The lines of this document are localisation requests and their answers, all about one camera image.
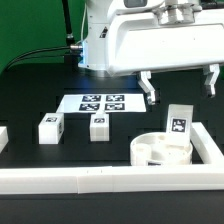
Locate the white marker sheet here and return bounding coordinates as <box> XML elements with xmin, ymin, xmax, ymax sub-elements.
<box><xmin>57</xmin><ymin>93</ymin><xmax>146</xmax><ymax>113</ymax></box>

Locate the black vertical pole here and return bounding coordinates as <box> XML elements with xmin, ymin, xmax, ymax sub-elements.
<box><xmin>62</xmin><ymin>0</ymin><xmax>75</xmax><ymax>47</ymax></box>

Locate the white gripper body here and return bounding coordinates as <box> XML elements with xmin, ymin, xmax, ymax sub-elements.
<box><xmin>105</xmin><ymin>0</ymin><xmax>224</xmax><ymax>75</ymax></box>

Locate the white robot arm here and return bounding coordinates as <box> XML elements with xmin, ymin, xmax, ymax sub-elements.
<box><xmin>79</xmin><ymin>0</ymin><xmax>224</xmax><ymax>105</ymax></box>

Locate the white U-shaped fence wall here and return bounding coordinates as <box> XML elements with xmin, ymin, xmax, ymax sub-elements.
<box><xmin>0</xmin><ymin>122</ymin><xmax>224</xmax><ymax>195</ymax></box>

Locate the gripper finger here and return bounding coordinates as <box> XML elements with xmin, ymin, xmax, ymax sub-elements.
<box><xmin>137</xmin><ymin>71</ymin><xmax>156</xmax><ymax>105</ymax></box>
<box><xmin>203</xmin><ymin>64</ymin><xmax>220</xmax><ymax>98</ymax></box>

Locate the black cable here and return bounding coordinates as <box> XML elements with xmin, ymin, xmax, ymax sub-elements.
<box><xmin>3</xmin><ymin>45</ymin><xmax>84</xmax><ymax>72</ymax></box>

